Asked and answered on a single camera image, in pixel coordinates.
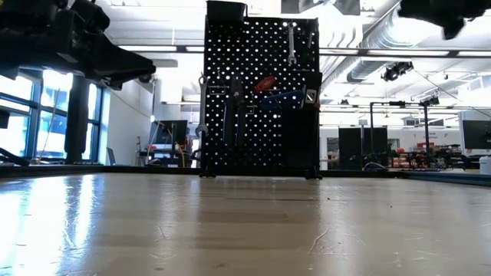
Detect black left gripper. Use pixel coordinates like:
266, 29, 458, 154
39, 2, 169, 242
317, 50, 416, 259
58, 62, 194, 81
0, 0, 157, 92

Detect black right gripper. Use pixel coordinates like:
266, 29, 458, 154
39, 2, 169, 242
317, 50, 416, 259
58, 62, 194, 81
397, 0, 491, 41

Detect silver combination wrench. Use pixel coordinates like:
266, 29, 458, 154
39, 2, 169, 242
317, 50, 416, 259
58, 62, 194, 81
195, 73, 209, 139

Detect black-handled pliers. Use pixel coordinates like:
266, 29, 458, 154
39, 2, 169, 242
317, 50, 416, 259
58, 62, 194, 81
222, 74, 248, 150

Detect red T-handle hex key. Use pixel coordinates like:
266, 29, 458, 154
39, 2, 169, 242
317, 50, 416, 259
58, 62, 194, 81
254, 75, 278, 94

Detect blue-handled hex key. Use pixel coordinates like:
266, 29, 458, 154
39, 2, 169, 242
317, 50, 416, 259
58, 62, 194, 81
259, 89, 305, 112

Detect ceiling light strip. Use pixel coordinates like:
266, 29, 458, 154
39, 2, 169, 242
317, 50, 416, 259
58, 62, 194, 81
117, 44, 205, 54
318, 48, 491, 59

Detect black padded column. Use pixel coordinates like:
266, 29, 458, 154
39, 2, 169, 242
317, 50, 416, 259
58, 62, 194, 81
64, 74, 94, 165

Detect dark computer monitor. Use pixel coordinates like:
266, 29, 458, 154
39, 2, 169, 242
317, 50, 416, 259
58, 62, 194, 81
148, 119, 189, 146
461, 119, 491, 150

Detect black cabinet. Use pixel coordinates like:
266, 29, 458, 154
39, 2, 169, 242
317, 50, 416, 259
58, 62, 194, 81
338, 126, 389, 171

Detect black perforated pegboard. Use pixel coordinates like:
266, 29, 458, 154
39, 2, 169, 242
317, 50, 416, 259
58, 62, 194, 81
200, 17, 323, 181

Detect small silver wrench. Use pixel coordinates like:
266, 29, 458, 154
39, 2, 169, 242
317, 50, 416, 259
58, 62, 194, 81
286, 21, 298, 66

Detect black pegboard cup holder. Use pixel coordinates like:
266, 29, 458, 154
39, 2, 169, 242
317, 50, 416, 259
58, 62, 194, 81
282, 71, 324, 172

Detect black ceiling camera cluster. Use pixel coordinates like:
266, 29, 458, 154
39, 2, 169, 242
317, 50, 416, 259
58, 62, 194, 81
381, 61, 415, 83

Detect silver ventilation duct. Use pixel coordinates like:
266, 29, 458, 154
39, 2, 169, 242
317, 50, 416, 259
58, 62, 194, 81
321, 0, 417, 84

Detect black metal rig frame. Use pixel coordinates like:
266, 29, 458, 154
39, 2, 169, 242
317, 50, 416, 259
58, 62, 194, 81
369, 100, 431, 166

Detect black aluminium table frame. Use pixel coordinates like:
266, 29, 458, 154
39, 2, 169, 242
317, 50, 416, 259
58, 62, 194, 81
0, 147, 491, 187

